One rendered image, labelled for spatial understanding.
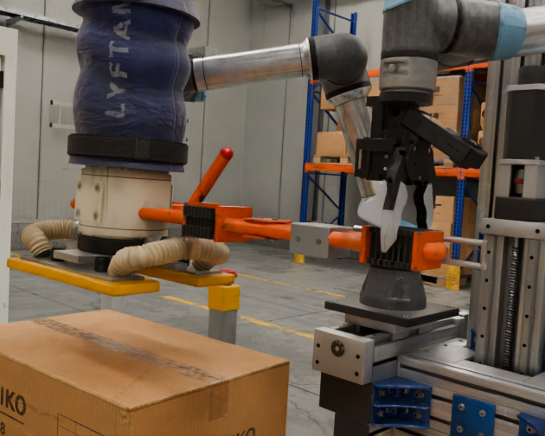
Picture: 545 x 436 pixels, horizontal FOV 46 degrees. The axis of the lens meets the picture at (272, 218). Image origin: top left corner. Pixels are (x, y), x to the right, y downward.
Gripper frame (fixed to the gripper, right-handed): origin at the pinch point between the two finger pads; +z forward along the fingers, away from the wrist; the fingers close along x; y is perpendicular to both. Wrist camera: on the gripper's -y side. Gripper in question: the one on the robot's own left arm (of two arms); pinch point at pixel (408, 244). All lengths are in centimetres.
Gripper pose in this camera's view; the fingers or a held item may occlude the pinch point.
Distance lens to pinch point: 87.5
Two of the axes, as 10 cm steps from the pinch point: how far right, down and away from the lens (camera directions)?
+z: -0.6, 10.0, 0.7
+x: -6.6, 0.2, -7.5
